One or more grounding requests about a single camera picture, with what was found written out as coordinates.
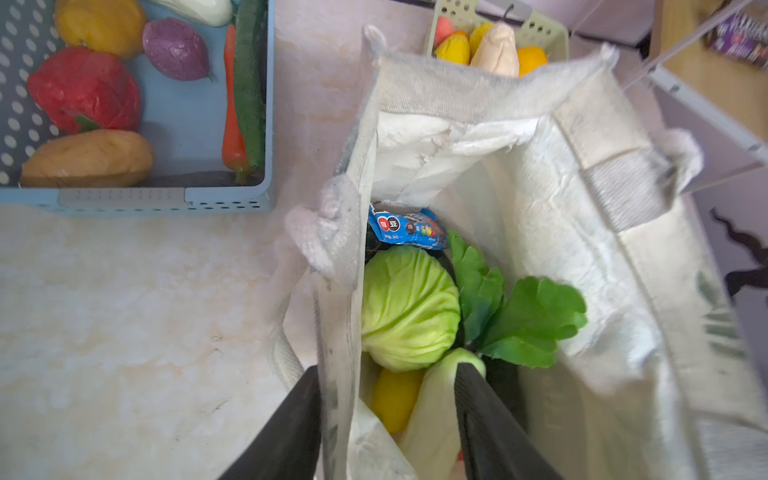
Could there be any white daikon radish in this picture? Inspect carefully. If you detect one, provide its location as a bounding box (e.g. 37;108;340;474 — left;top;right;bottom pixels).
398;231;588;479

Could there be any green cabbage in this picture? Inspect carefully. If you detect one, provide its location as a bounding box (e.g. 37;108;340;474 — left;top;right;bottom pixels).
361;246;461;373

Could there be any purple sweet potato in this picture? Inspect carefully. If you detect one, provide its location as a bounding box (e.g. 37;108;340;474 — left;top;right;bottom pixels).
142;17;211;81

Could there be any yellow lemon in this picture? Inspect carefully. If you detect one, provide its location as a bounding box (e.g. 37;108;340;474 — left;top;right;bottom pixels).
371;369;425;434

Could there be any green plastic fruit basket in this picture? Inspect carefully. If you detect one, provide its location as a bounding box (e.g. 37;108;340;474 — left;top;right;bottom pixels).
423;1;569;76

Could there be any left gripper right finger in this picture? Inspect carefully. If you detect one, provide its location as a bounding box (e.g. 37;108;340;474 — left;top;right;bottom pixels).
454;362;562;480

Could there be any blue candy bag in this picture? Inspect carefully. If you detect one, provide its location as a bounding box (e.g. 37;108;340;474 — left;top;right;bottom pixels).
368;204;448;250

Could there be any yellow bell pepper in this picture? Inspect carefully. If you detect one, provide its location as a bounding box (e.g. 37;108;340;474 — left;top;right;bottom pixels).
54;0;148;60

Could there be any cream canvas grocery bag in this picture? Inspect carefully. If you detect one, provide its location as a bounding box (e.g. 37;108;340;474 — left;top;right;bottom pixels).
286;26;767;479

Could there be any purple candy bag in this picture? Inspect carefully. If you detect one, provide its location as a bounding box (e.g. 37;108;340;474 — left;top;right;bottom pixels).
705;11;767;70

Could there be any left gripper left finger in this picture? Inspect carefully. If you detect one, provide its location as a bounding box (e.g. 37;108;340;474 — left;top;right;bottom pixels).
221;366;321;480

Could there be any beige pear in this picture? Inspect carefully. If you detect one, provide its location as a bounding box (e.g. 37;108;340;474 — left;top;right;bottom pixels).
470;22;519;78

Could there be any orange fruit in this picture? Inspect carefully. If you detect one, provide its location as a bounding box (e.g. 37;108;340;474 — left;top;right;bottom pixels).
517;46;548;77

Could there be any red chili pepper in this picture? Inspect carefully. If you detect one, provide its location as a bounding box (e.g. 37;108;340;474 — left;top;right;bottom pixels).
221;25;253;185

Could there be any red apple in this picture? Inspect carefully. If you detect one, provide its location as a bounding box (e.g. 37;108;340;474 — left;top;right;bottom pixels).
433;16;455;49

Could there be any blue plastic vegetable basket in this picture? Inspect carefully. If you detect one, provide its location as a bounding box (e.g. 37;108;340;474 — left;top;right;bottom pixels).
1;1;275;215

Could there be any white wooden shelf rack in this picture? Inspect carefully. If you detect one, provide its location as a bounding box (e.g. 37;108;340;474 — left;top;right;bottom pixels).
622;1;767;192

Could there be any green cucumber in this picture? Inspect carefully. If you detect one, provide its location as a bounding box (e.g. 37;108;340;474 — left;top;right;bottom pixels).
234;0;268;170

